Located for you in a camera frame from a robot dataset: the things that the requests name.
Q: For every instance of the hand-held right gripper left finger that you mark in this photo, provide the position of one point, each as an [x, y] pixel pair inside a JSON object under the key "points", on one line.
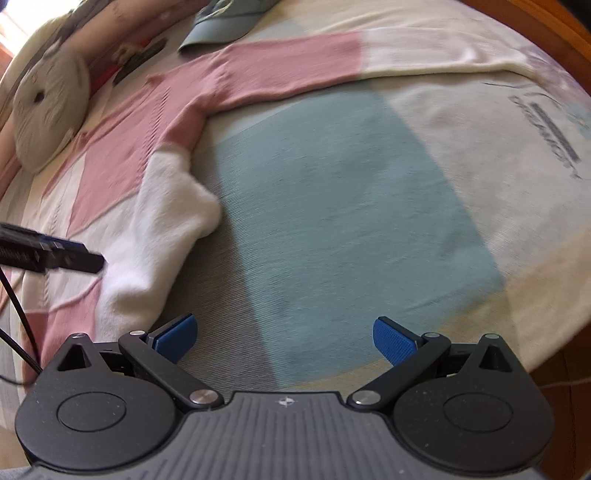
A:
{"points": [[175, 337]]}

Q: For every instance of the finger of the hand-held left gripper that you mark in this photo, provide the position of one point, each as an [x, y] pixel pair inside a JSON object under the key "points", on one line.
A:
{"points": [[69, 261]]}

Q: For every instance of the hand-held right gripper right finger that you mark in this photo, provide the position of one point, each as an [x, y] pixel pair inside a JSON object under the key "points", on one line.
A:
{"points": [[395, 341]]}

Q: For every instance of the pink and white sweater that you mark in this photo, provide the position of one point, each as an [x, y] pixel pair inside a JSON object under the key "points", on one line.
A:
{"points": [[152, 221]]}

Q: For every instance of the grey cat face cushion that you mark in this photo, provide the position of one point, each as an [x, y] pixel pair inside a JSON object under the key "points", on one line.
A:
{"points": [[51, 106]]}

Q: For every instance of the red flat item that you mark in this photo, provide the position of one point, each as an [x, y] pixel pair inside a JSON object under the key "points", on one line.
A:
{"points": [[99, 78]]}

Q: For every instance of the small flower ornament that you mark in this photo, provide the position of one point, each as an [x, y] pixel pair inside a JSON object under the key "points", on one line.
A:
{"points": [[127, 53]]}

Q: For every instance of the black phone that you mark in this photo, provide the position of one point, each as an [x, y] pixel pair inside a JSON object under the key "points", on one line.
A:
{"points": [[147, 57]]}

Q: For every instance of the pink floral folded quilt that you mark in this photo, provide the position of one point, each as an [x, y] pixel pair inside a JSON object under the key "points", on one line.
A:
{"points": [[152, 18]]}

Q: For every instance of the blue cap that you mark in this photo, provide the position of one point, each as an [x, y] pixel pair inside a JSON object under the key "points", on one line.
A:
{"points": [[221, 25]]}

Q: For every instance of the wooden headboard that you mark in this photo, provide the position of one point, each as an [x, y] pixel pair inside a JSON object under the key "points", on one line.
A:
{"points": [[554, 32]]}

